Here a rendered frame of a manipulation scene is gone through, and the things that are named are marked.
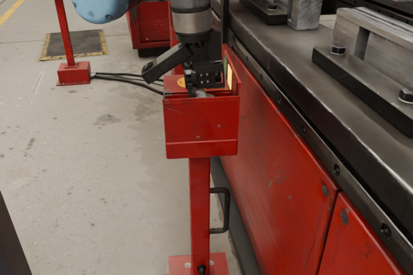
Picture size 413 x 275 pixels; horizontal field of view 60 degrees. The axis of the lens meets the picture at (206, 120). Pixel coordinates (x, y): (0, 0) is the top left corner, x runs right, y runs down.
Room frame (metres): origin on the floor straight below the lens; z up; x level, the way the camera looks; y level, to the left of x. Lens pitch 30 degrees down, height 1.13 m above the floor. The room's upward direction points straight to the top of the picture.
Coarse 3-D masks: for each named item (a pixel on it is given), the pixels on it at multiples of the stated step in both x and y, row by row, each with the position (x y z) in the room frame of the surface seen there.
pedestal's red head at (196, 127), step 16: (176, 80) 0.80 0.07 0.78; (176, 96) 0.73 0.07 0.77; (224, 96) 0.65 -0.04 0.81; (176, 112) 0.64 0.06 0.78; (192, 112) 0.64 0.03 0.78; (208, 112) 0.65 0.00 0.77; (224, 112) 0.65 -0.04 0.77; (176, 128) 0.64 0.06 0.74; (192, 128) 0.64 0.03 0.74; (208, 128) 0.65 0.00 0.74; (224, 128) 0.65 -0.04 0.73; (176, 144) 0.64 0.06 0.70; (192, 144) 0.64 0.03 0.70; (208, 144) 0.65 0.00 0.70; (224, 144) 0.65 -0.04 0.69
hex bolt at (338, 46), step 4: (336, 44) 0.65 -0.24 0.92; (340, 44) 0.65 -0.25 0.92; (332, 48) 0.64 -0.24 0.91; (336, 48) 0.63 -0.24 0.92; (340, 48) 0.63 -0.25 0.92; (344, 48) 0.63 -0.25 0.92; (332, 52) 0.64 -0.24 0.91; (336, 52) 0.63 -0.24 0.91; (340, 52) 0.63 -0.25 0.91; (344, 52) 0.63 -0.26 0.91
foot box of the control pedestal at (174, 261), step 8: (176, 256) 0.82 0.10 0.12; (184, 256) 0.82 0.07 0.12; (216, 256) 0.82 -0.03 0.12; (224, 256) 0.82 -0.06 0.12; (168, 264) 0.79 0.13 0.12; (176, 264) 0.79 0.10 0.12; (216, 264) 0.79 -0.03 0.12; (224, 264) 0.79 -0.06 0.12; (176, 272) 0.76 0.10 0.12; (184, 272) 0.76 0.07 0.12; (216, 272) 0.76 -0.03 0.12; (224, 272) 0.76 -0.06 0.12
